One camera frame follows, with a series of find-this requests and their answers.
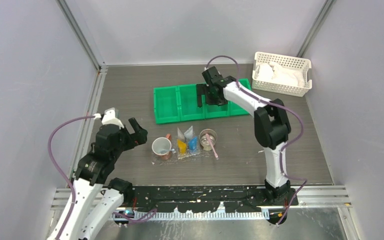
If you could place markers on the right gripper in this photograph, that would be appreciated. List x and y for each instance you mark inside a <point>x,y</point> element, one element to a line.
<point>202,89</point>

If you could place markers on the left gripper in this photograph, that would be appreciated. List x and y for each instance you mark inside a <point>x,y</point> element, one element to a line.
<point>138,137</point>

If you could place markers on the brown steel cup with handle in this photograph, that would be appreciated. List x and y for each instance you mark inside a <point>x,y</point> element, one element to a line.
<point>163,143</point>

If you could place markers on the white toothpaste tube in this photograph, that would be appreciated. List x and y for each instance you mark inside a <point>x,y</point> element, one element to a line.
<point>189,133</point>
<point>180,135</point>

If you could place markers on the yellow toothpaste tube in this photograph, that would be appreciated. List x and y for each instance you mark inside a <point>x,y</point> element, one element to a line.
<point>182,147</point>

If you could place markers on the pink toothbrush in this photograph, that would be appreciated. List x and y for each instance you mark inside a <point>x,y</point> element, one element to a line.
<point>211,142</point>

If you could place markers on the clear acrylic toothbrush holder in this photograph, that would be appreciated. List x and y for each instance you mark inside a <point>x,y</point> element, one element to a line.
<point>188,155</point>

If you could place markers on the blue toothpaste tube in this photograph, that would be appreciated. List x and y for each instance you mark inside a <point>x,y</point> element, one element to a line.
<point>193,145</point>

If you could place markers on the clear oval acrylic tray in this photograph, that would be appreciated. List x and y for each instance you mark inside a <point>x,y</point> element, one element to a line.
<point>173,160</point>

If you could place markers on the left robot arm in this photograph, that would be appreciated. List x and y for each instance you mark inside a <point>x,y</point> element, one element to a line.
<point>79,219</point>

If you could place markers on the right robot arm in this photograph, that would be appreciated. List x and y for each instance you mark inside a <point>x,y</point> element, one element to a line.
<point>270,120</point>

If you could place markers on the white cloth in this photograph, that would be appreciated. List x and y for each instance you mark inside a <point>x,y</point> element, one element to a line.
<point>273,72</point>

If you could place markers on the white perforated plastic basket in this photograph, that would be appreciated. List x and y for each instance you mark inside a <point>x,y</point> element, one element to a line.
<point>296,63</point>

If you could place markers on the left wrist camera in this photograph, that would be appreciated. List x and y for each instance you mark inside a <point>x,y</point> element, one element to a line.
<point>111,117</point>

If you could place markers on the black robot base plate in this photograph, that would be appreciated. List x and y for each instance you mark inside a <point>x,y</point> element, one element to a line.
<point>207,199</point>

